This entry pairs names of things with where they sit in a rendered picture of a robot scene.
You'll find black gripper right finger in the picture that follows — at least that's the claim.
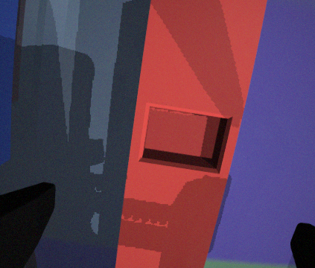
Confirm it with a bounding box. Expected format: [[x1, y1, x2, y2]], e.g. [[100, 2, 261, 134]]
[[290, 223, 315, 268]]

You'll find dark grey rectangular frame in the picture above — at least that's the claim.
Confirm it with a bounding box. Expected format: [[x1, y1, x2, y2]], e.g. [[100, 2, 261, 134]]
[[11, 0, 26, 102], [23, 251, 37, 268]]

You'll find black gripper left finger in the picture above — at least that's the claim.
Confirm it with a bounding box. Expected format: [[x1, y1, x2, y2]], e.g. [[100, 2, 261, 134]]
[[0, 182, 56, 268]]

